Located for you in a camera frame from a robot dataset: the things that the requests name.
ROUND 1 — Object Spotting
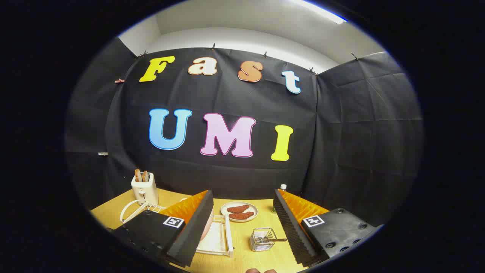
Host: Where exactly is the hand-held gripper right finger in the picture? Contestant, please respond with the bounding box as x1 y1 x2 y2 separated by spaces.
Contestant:
273 188 380 268

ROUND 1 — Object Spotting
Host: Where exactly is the metal wire basket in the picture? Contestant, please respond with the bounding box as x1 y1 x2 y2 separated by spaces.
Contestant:
250 227 277 252

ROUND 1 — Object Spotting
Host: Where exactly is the white wire dish rack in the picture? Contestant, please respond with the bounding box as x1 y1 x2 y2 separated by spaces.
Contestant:
120 199 234 258

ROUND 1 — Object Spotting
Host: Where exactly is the black backdrop cloth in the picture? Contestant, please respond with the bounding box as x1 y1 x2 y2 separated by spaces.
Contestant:
64 37 424 228

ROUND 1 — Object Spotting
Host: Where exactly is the green drink bottle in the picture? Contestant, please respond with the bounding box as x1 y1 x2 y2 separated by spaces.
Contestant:
271 184 288 213

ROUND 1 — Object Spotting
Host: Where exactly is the white toaster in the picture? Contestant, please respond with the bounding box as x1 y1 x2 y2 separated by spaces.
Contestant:
131 173 159 206

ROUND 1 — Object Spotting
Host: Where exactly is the white plate with steaks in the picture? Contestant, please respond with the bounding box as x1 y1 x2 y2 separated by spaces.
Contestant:
220 201 259 223

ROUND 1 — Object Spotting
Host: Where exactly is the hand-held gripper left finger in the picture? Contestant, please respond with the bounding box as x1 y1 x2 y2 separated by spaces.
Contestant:
112 190 214 268

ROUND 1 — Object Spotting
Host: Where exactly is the pink plate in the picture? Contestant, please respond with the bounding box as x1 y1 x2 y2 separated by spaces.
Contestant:
200 219 214 241

